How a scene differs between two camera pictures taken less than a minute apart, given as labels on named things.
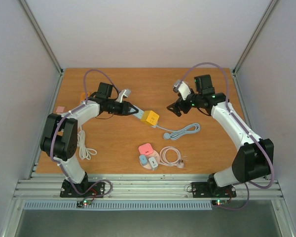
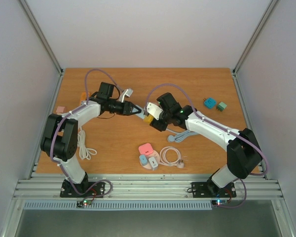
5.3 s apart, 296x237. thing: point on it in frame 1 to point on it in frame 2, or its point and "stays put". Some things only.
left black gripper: [125, 109] stays put
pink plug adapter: [60, 109] stays put
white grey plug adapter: [153, 163] stays put
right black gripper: [180, 106] to [159, 123]
